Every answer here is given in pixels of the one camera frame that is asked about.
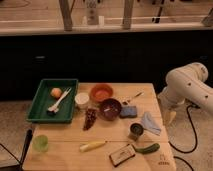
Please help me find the green plastic cup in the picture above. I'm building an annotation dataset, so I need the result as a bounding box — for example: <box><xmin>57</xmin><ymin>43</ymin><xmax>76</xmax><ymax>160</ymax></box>
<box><xmin>33</xmin><ymin>135</ymin><xmax>48</xmax><ymax>152</ymax></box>

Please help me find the light blue cloth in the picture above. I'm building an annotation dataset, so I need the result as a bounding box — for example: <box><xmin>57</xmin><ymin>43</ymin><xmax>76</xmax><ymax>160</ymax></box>
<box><xmin>141</xmin><ymin>112</ymin><xmax>161</xmax><ymax>135</ymax></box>

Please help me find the metal cup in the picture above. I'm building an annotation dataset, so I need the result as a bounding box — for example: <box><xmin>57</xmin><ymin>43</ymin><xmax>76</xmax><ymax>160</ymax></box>
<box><xmin>129</xmin><ymin>123</ymin><xmax>144</xmax><ymax>141</ymax></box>

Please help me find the dark red grape bunch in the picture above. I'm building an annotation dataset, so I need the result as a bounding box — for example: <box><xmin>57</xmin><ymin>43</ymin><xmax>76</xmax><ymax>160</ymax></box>
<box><xmin>83</xmin><ymin>108</ymin><xmax>97</xmax><ymax>130</ymax></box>

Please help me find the black cable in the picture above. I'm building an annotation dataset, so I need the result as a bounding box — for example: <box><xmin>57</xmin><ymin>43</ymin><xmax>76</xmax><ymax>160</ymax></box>
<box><xmin>168</xmin><ymin>105</ymin><xmax>199</xmax><ymax>171</ymax></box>

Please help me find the green plastic tray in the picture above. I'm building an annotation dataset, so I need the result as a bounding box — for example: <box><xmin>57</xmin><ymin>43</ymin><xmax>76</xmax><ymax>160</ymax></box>
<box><xmin>27</xmin><ymin>79</ymin><xmax>78</xmax><ymax>124</ymax></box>

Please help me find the green cucumber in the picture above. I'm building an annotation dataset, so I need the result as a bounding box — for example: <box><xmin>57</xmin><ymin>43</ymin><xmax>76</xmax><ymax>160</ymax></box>
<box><xmin>134</xmin><ymin>143</ymin><xmax>160</xmax><ymax>154</ymax></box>

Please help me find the black rectangular box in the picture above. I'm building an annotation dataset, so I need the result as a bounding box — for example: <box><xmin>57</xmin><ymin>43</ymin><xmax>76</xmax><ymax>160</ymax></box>
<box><xmin>109</xmin><ymin>144</ymin><xmax>135</xmax><ymax>167</ymax></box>

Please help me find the white plastic fork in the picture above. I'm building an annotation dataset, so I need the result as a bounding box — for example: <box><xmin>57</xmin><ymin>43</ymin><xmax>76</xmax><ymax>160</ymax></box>
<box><xmin>47</xmin><ymin>88</ymin><xmax>72</xmax><ymax>113</ymax></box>

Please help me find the white small cup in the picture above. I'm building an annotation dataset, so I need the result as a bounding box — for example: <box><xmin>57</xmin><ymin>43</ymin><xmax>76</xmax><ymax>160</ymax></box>
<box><xmin>75</xmin><ymin>92</ymin><xmax>90</xmax><ymax>109</ymax></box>

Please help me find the orange fruit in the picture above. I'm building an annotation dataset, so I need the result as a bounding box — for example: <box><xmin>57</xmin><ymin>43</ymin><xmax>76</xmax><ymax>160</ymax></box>
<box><xmin>50</xmin><ymin>88</ymin><xmax>62</xmax><ymax>99</ymax></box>

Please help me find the blue sponge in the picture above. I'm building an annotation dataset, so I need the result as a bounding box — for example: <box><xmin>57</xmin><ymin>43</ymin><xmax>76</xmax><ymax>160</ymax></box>
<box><xmin>120</xmin><ymin>106</ymin><xmax>137</xmax><ymax>118</ymax></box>

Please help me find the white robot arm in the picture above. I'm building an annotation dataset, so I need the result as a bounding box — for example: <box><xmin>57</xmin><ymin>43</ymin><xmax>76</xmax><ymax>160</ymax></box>
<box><xmin>157</xmin><ymin>62</ymin><xmax>213</xmax><ymax>125</ymax></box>

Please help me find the yellow banana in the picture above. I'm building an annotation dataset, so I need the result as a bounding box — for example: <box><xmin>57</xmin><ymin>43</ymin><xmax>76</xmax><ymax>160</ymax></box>
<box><xmin>79</xmin><ymin>141</ymin><xmax>106</xmax><ymax>152</ymax></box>

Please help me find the dark purple bowl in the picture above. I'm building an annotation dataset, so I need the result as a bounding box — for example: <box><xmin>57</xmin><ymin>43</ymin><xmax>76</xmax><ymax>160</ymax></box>
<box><xmin>99</xmin><ymin>98</ymin><xmax>122</xmax><ymax>121</ymax></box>

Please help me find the orange bowl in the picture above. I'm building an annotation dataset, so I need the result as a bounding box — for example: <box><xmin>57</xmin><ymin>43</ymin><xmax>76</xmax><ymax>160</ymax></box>
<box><xmin>90</xmin><ymin>83</ymin><xmax>113</xmax><ymax>102</ymax></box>

